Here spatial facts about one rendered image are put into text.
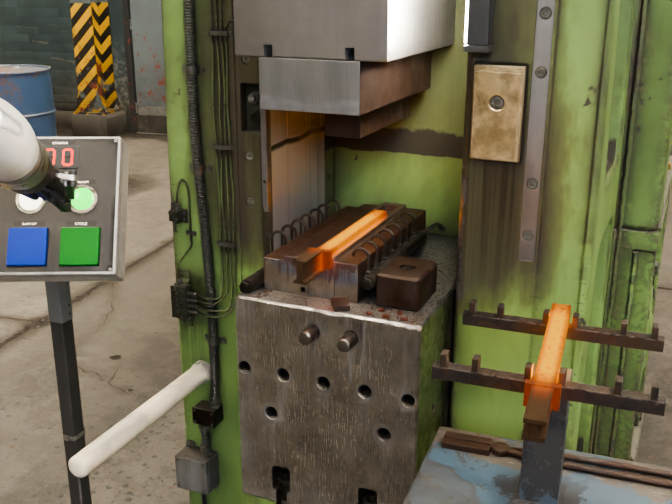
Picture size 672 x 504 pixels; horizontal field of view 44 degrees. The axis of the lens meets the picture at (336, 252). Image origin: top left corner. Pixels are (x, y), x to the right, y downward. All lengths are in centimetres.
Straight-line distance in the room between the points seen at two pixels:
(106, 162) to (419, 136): 72
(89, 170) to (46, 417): 163
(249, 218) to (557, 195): 65
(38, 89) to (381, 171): 433
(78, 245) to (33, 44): 754
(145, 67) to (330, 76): 706
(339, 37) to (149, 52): 703
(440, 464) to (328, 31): 77
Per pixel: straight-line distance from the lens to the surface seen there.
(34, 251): 170
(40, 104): 613
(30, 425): 318
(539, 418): 106
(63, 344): 189
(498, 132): 154
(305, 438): 169
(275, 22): 154
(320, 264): 157
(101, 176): 171
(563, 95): 154
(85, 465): 168
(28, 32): 918
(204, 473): 208
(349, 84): 149
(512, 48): 154
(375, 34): 146
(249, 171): 178
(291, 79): 154
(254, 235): 181
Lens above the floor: 151
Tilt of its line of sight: 18 degrees down
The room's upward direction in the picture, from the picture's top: straight up
